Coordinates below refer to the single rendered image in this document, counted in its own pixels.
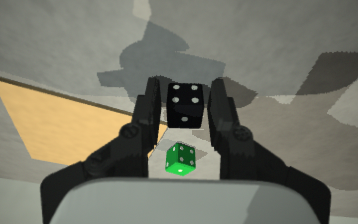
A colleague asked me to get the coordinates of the tan flat mat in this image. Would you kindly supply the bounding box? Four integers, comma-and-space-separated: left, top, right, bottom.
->
0, 77, 133, 165

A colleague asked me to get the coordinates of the black die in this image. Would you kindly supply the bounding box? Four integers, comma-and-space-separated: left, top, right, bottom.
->
166, 83, 204, 129

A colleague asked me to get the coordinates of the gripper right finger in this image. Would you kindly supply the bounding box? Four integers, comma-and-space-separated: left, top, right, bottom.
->
207, 79, 331, 224

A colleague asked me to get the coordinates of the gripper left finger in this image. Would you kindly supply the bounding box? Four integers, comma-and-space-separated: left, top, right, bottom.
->
40, 77, 162, 224

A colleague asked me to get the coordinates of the green die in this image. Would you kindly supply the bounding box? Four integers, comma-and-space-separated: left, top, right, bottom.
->
165, 143, 196, 176

